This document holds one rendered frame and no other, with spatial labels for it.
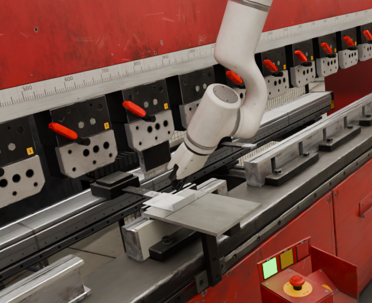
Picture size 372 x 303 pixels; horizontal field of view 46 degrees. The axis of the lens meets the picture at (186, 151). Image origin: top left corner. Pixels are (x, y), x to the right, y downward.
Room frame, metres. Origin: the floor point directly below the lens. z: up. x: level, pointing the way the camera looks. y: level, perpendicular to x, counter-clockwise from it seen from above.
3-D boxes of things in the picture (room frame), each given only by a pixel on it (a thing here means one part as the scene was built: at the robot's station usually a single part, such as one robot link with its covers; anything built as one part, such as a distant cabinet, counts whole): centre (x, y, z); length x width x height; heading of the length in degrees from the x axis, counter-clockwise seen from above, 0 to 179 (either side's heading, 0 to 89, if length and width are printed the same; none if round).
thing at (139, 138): (1.16, 0.10, 1.26); 0.15 x 0.09 x 0.17; 134
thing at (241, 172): (1.87, -0.08, 0.81); 0.64 x 0.08 x 0.14; 44
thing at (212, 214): (1.08, -0.01, 1.00); 0.26 x 0.18 x 0.01; 44
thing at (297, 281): (0.98, -0.23, 0.79); 0.04 x 0.04 x 0.04
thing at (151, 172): (1.18, 0.09, 1.13); 0.10 x 0.02 x 0.10; 134
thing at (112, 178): (1.30, 0.19, 1.01); 0.26 x 0.12 x 0.05; 44
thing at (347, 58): (1.99, -0.76, 1.26); 0.15 x 0.09 x 0.17; 134
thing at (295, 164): (1.56, -0.39, 0.89); 0.30 x 0.05 x 0.03; 134
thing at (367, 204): (1.78, -0.76, 0.59); 0.15 x 0.02 x 0.07; 134
